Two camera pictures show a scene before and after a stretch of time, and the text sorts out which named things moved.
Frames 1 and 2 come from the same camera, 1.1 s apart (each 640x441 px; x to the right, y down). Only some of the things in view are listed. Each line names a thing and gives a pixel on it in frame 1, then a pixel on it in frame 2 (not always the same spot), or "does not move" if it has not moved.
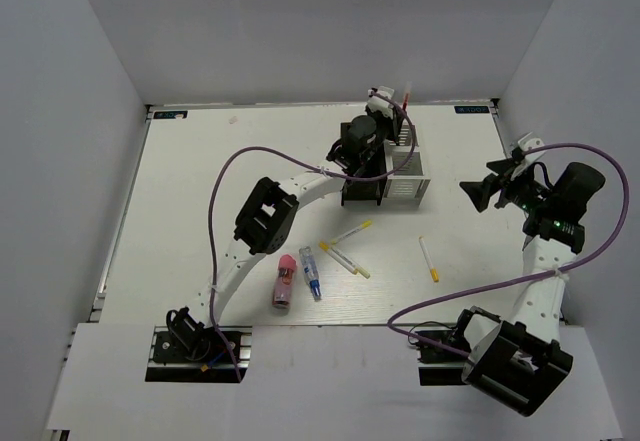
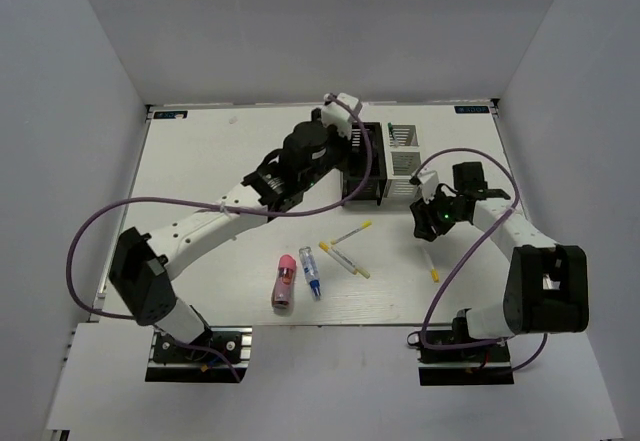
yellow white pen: (433, 270) does not move
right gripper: (480, 192) → (425, 218)
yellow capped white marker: (367, 223) does not move
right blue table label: (471, 109) does not move
